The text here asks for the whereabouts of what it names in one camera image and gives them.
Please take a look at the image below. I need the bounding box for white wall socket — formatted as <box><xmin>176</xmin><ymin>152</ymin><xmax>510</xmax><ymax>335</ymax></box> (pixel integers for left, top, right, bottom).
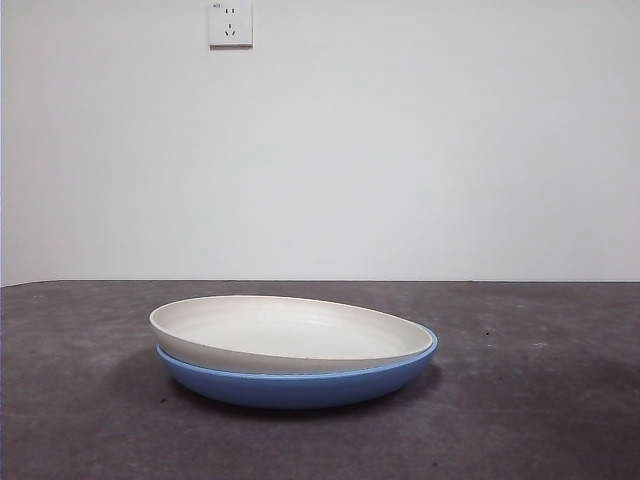
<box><xmin>208</xmin><ymin>0</ymin><xmax>254</xmax><ymax>51</ymax></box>

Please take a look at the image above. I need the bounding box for white round plate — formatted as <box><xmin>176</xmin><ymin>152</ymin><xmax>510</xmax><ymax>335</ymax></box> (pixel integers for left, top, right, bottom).
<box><xmin>148</xmin><ymin>295</ymin><xmax>434</xmax><ymax>375</ymax></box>

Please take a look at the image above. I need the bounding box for blue round plate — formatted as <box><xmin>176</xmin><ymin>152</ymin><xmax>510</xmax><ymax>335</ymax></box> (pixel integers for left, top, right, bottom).
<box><xmin>154</xmin><ymin>327</ymin><xmax>440</xmax><ymax>411</ymax></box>

